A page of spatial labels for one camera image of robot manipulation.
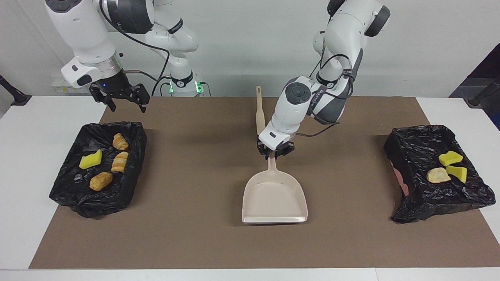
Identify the beige plastic dustpan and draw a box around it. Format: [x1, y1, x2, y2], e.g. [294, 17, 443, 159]
[242, 156, 308, 224]

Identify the black base cable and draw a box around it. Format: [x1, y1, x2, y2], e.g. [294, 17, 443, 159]
[151, 76, 173, 97]

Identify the tan bread chunk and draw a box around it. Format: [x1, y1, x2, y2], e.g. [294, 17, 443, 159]
[111, 151, 129, 173]

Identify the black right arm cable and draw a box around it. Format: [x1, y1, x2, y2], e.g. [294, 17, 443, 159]
[100, 0, 171, 97]

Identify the black bag lined bin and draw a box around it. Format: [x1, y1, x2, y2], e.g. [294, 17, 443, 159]
[49, 121, 148, 218]

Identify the black trash bag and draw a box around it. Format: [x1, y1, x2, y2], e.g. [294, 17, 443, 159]
[384, 125, 496, 224]

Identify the yellow sponge with green backing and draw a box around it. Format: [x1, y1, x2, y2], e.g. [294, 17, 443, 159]
[79, 149, 103, 170]

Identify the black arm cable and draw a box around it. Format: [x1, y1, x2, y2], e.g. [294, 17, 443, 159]
[100, 0, 171, 97]
[296, 39, 354, 138]

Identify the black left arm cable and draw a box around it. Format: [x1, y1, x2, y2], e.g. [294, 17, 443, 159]
[296, 39, 354, 138]

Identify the white wall socket box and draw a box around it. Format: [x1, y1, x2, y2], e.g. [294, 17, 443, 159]
[52, 77, 88, 94]

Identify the black stand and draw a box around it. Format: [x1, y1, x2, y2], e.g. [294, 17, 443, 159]
[0, 75, 32, 107]
[468, 76, 500, 108]

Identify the striped orange croissant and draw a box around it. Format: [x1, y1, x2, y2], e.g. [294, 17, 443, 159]
[112, 133, 129, 151]

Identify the brown table mat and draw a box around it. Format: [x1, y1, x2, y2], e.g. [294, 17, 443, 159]
[29, 96, 500, 270]

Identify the brown bread roll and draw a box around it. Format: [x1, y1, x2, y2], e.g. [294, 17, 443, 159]
[89, 172, 113, 191]

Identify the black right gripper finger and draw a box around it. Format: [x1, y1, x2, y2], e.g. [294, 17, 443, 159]
[128, 84, 151, 114]
[89, 84, 116, 112]

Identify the pale round pastry piece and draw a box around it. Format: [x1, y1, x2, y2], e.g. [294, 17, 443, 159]
[427, 167, 452, 184]

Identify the pink plastic bin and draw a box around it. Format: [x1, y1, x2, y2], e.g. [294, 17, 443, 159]
[393, 162, 409, 197]

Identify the beige brush with black bristles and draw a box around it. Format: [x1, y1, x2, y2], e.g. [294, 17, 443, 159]
[255, 86, 267, 135]

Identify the small yellow sponge piece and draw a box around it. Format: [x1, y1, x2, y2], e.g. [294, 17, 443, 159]
[445, 165, 468, 184]
[438, 151, 464, 167]

